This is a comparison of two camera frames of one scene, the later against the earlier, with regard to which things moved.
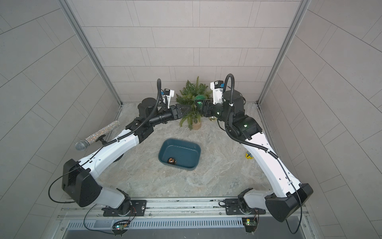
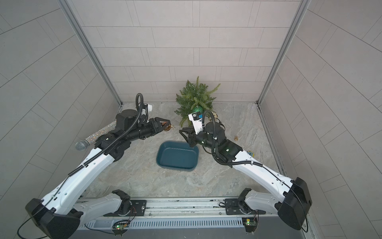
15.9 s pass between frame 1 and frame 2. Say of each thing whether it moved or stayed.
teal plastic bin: stayed
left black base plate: stayed
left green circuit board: stayed
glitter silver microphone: stayed
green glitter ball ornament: moved
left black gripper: moved
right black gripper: moved
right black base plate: stayed
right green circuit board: stayed
